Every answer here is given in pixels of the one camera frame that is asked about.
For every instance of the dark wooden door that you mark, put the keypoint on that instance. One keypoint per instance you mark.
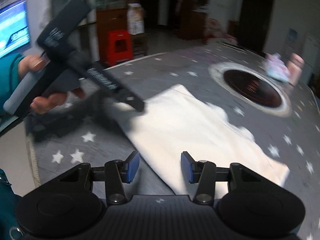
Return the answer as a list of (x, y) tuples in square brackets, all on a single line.
[(254, 22)]

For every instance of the white paper bag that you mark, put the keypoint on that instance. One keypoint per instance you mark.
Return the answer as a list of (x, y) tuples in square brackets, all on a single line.
[(135, 20)]

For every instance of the round black induction cooktop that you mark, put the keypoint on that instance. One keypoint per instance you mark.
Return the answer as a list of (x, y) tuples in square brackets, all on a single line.
[(252, 87)]

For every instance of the cream sweatshirt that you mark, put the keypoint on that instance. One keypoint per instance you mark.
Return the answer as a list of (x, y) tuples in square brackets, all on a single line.
[(174, 121)]

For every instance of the teal sleeve forearm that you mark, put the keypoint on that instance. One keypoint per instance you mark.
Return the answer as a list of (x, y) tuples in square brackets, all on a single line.
[(9, 76)]

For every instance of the pink cartoon folding item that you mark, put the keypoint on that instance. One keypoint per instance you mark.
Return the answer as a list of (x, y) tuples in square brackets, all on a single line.
[(213, 32)]

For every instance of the red plastic stool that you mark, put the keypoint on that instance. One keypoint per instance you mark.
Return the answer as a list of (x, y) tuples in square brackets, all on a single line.
[(119, 46)]

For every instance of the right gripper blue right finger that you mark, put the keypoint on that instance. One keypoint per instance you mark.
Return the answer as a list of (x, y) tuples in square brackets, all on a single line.
[(188, 167)]

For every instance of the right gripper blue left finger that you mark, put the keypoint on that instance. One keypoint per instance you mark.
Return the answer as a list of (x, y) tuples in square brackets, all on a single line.
[(131, 166)]

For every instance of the grey star tablecloth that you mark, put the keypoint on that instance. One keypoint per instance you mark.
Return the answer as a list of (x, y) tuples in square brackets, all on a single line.
[(85, 130)]

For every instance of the white refrigerator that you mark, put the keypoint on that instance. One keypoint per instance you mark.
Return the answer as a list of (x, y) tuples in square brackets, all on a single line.
[(310, 56)]

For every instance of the pink tissue pack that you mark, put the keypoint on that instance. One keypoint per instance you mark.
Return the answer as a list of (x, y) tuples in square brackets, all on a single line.
[(276, 68)]

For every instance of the person's left hand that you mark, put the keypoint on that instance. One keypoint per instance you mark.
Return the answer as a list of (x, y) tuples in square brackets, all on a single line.
[(39, 104)]

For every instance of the pink thermos bottle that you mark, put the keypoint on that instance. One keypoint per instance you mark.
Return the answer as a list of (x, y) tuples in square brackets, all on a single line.
[(295, 65)]

